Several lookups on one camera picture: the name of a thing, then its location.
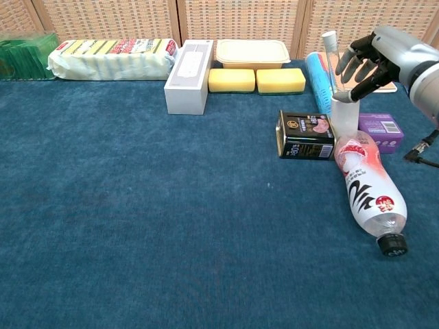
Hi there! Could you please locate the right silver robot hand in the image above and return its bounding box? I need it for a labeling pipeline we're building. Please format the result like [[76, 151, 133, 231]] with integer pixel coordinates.
[[332, 25, 439, 103]]

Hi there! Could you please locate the clear test tube white cap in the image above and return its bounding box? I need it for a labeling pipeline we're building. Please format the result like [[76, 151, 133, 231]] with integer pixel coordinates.
[[321, 29, 342, 97]]

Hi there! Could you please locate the kraft spiral notebook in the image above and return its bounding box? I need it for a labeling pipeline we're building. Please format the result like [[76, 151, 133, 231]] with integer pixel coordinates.
[[320, 51, 398, 93]]

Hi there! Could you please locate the blue cling film roll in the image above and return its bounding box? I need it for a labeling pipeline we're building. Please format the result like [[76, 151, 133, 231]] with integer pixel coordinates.
[[305, 51, 335, 116]]

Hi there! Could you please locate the white paper roll cardboard core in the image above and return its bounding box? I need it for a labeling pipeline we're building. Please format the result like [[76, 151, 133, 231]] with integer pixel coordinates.
[[331, 95, 361, 136]]

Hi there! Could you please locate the small purple box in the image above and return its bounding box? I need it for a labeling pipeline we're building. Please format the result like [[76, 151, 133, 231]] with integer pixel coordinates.
[[357, 112, 405, 155]]

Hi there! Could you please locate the yellow sponge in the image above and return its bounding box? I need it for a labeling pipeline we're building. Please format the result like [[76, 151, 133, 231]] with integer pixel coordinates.
[[208, 68, 257, 94], [256, 68, 307, 96]]

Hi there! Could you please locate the black luncheon meat can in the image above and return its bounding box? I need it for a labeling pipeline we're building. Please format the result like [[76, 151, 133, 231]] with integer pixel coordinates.
[[274, 109, 336, 160]]

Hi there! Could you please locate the beige lidded food container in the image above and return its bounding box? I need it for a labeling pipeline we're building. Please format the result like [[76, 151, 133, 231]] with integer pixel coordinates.
[[215, 39, 292, 71]]

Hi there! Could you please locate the plastic bottle pink white label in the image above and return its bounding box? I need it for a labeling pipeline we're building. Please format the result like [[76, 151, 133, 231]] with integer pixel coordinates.
[[333, 132, 410, 257]]

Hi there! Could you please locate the woven bamboo folding screen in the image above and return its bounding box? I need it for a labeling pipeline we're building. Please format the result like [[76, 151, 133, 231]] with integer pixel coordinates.
[[0, 0, 439, 61]]

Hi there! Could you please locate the white power strip box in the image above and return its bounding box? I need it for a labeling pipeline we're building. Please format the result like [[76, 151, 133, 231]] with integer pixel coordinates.
[[163, 39, 215, 116]]

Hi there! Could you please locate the yellow sponge multipack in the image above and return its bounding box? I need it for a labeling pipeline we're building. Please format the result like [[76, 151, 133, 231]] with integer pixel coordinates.
[[47, 38, 179, 82]]

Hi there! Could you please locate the blue carpet table mat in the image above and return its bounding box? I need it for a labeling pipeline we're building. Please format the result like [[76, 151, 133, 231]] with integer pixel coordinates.
[[0, 58, 439, 329]]

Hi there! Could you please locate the green scouring pad pack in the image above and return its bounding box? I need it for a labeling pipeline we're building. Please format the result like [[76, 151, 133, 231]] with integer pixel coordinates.
[[0, 32, 58, 82]]

